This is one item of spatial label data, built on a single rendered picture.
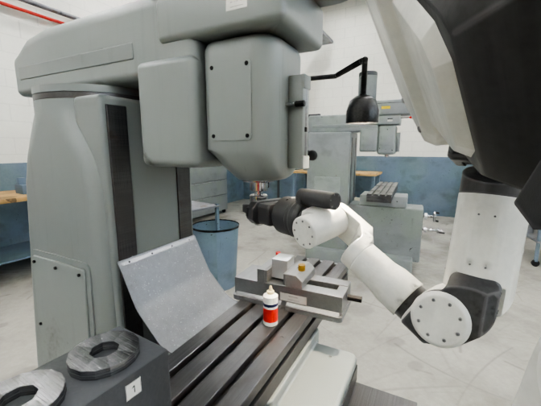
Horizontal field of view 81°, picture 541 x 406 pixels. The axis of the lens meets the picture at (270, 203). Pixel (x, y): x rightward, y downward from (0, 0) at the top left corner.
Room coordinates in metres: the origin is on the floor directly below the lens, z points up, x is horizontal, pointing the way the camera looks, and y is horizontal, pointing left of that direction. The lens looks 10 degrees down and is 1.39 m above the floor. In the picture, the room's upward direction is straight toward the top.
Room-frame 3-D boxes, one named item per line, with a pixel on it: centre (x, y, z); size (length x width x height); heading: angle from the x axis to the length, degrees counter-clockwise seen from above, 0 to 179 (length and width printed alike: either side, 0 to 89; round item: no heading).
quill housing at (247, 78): (0.81, 0.03, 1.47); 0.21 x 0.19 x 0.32; 152
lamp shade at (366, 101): (0.73, -0.21, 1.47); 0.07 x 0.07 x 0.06
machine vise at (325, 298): (0.93, -0.07, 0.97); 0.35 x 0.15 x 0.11; 65
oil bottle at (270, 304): (0.79, 0.00, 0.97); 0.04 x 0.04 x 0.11
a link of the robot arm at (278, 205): (0.74, -0.03, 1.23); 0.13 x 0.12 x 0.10; 128
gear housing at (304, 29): (0.83, 0.07, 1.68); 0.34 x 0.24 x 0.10; 62
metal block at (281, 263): (0.94, -0.04, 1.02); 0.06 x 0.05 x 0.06; 155
